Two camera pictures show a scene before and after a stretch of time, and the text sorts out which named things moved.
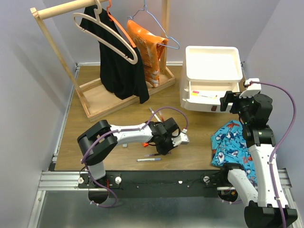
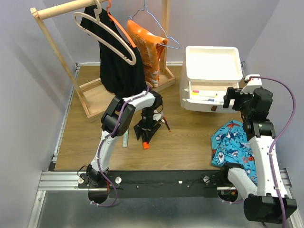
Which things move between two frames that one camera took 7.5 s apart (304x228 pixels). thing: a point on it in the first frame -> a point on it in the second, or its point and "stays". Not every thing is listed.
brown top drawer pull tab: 213,108 stays
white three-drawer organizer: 210,71 stays
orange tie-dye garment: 149,46 stays
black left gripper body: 166,145 -> 147,122
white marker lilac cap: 148,159 -> 206,99
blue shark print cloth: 229,146 stays
